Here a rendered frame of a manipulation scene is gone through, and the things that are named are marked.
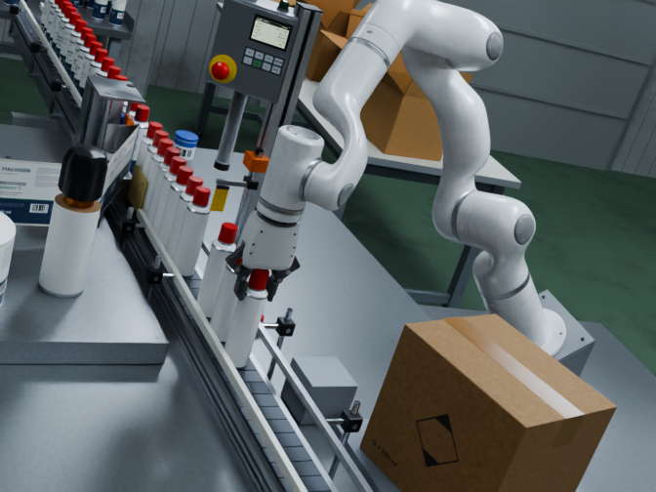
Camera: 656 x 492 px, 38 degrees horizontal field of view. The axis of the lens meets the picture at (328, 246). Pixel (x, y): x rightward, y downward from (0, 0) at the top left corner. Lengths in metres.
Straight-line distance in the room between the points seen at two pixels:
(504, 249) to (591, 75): 5.77
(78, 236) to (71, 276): 0.09
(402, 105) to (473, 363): 2.17
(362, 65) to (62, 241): 0.66
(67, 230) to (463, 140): 0.79
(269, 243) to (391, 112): 2.07
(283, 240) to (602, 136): 6.40
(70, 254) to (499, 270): 0.88
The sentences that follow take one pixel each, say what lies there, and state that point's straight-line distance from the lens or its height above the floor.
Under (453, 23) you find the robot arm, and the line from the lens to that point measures 1.86.
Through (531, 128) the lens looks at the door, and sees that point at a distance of 7.63.
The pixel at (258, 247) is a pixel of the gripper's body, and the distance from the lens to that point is 1.73.
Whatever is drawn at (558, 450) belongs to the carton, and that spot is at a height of 1.05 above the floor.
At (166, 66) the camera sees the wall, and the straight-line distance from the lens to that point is 6.52.
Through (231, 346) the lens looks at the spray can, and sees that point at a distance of 1.84.
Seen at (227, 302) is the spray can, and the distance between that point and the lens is 1.88.
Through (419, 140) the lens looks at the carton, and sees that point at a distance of 3.80.
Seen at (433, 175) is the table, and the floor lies 0.73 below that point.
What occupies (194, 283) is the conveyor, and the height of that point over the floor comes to 0.88.
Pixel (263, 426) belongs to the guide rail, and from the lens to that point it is 1.67.
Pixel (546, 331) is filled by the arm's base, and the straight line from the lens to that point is 2.28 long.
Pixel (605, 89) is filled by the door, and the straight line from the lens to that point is 7.86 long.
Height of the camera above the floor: 1.84
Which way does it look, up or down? 23 degrees down
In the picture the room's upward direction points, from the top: 18 degrees clockwise
